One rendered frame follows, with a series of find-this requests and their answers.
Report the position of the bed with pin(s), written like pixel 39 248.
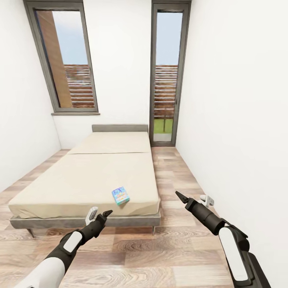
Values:
pixel 114 156

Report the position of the board game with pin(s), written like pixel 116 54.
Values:
pixel 120 196

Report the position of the fixed window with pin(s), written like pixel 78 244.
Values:
pixel 60 34

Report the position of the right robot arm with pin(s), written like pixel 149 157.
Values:
pixel 244 267

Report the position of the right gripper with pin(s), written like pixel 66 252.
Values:
pixel 197 209

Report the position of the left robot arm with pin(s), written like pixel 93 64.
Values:
pixel 50 272

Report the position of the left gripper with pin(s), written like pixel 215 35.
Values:
pixel 99 224

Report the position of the door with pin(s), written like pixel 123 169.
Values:
pixel 169 34

